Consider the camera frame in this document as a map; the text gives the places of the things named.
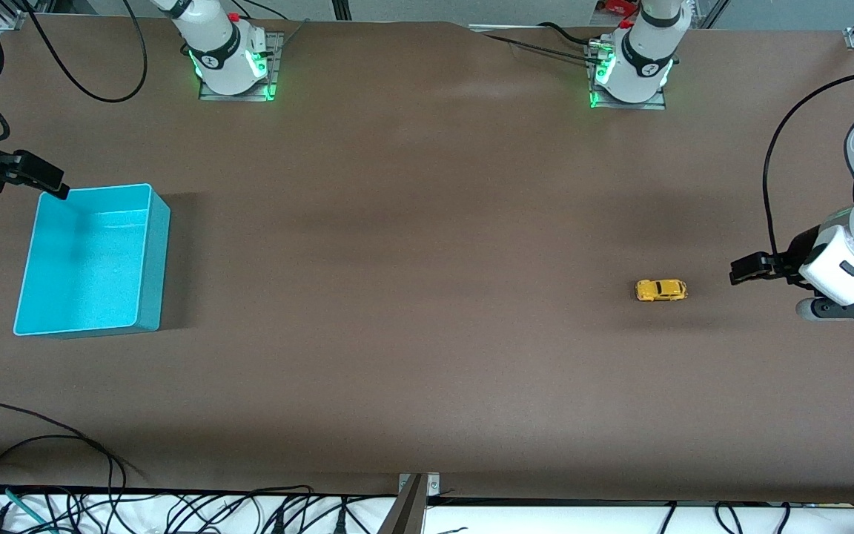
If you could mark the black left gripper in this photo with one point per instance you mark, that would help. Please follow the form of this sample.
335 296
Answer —
790 260

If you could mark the yellow beetle toy car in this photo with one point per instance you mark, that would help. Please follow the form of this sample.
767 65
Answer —
660 290

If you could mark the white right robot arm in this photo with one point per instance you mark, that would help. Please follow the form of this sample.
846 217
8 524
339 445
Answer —
223 52

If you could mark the turquoise plastic bin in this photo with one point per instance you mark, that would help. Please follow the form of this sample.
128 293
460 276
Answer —
86 267

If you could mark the red box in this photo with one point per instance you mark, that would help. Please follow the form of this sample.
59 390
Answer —
616 6

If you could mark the aluminium profile bar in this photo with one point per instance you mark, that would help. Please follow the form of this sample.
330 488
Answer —
408 512

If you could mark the aluminium frame bracket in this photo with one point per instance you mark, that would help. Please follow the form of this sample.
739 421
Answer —
8 20

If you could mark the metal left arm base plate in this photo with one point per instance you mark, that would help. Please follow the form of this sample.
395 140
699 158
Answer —
657 104

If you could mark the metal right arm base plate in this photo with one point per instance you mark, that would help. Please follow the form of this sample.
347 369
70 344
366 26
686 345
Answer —
276 44

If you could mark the small metal bracket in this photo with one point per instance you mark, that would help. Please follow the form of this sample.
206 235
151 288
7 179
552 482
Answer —
433 483

